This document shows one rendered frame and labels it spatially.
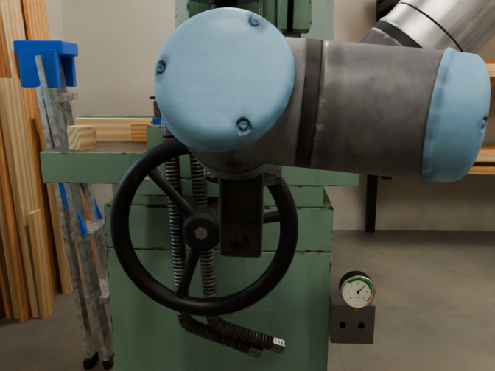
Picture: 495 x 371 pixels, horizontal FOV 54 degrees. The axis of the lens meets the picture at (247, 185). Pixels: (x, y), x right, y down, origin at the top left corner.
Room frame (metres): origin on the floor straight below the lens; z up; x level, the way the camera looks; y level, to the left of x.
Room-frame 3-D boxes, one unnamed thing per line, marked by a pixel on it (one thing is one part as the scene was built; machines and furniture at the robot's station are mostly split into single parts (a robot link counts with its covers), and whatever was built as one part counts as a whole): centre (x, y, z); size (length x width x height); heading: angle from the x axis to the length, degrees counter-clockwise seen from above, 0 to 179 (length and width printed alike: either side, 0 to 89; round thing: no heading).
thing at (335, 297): (0.89, -0.21, 0.58); 0.12 x 0.08 x 0.08; 177
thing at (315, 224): (1.17, 0.04, 0.76); 0.57 x 0.45 x 0.09; 177
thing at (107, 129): (1.07, 0.08, 0.92); 0.60 x 0.02 x 0.05; 87
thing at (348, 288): (0.83, -0.20, 0.65); 0.06 x 0.04 x 0.08; 87
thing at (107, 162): (0.94, 0.09, 0.87); 0.61 x 0.30 x 0.06; 87
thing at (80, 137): (0.94, 0.33, 0.92); 0.04 x 0.03 x 0.05; 59
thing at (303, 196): (0.99, 0.05, 0.82); 0.40 x 0.21 x 0.04; 87
